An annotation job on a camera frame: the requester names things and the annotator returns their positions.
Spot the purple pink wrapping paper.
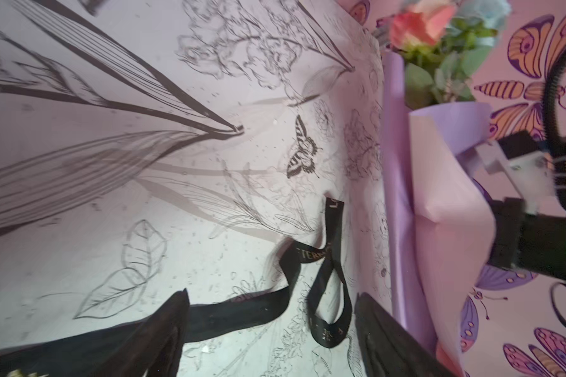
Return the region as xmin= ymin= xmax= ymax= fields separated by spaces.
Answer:
xmin=379 ymin=53 xmax=495 ymax=376

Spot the white fake flower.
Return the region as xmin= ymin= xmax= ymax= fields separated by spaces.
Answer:
xmin=457 ymin=0 xmax=512 ymax=31

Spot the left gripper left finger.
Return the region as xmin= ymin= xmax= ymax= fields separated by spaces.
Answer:
xmin=91 ymin=290 xmax=190 ymax=376

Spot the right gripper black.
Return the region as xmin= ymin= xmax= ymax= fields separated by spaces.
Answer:
xmin=487 ymin=198 xmax=566 ymax=282

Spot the orange pink fake rose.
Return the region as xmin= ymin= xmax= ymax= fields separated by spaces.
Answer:
xmin=389 ymin=0 xmax=458 ymax=50

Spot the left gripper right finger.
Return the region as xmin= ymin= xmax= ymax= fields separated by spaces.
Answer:
xmin=355 ymin=293 xmax=454 ymax=377

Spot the black printed ribbon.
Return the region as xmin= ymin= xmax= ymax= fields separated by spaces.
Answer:
xmin=0 ymin=198 xmax=352 ymax=376

